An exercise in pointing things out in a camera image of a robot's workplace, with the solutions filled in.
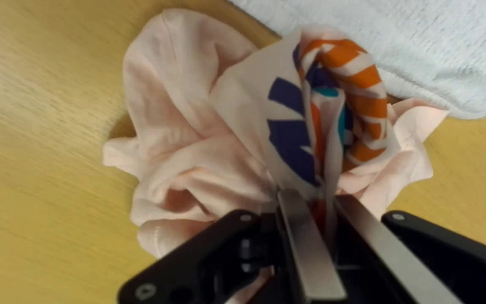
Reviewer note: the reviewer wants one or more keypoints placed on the peach patterned t-shirt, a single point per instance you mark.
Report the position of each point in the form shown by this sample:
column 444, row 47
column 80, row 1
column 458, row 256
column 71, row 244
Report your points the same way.
column 198, row 140

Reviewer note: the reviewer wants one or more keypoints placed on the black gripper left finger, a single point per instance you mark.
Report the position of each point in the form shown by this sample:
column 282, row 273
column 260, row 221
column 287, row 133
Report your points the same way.
column 220, row 263

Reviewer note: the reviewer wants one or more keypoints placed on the white towel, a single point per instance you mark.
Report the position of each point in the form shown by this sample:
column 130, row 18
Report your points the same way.
column 417, row 50

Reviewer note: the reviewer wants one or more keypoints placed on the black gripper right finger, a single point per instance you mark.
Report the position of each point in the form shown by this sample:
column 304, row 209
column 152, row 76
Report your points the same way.
column 422, row 258

